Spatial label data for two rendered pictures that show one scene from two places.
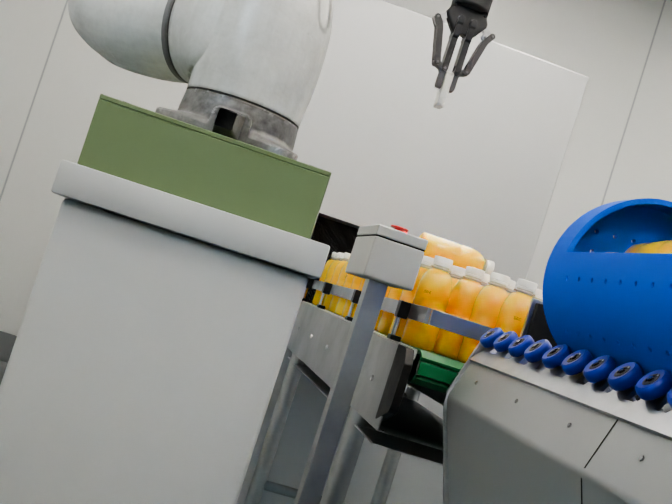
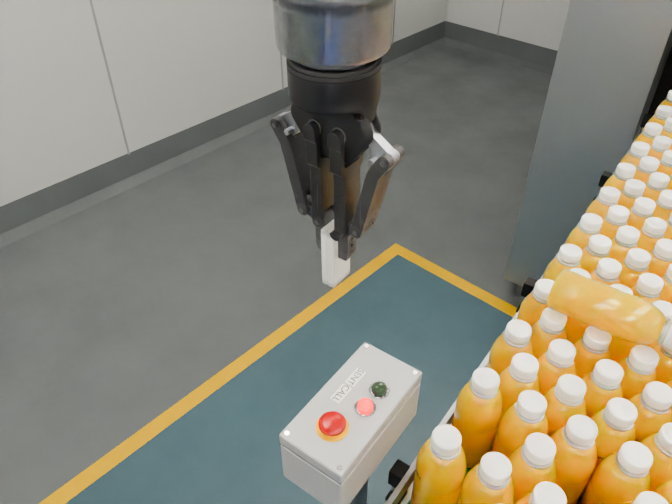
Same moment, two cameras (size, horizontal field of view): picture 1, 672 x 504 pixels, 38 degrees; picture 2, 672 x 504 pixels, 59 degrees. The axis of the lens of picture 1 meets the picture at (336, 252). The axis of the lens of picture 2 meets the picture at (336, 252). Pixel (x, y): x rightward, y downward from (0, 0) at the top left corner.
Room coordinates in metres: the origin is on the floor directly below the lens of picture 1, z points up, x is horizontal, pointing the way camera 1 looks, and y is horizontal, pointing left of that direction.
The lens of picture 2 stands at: (1.54, -0.43, 1.76)
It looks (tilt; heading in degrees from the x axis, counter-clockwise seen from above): 39 degrees down; 45
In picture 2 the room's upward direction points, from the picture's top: straight up
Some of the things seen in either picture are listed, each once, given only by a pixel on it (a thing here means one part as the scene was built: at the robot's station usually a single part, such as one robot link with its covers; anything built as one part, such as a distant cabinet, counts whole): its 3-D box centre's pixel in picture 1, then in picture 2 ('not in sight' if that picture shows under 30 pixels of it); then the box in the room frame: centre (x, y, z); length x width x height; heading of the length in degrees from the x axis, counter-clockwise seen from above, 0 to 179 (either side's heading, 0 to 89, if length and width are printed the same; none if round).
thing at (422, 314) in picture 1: (351, 294); (565, 249); (2.59, -0.08, 0.96); 1.60 x 0.01 x 0.03; 9
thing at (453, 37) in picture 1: (451, 44); (323, 171); (1.86, -0.09, 1.48); 0.04 x 0.01 x 0.11; 9
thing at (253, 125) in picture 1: (234, 128); not in sight; (1.24, 0.17, 1.11); 0.22 x 0.18 x 0.06; 1
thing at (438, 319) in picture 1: (528, 348); not in sight; (1.83, -0.40, 0.96); 0.40 x 0.01 x 0.03; 99
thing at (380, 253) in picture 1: (385, 256); (353, 422); (1.91, -0.09, 1.05); 0.20 x 0.10 x 0.10; 9
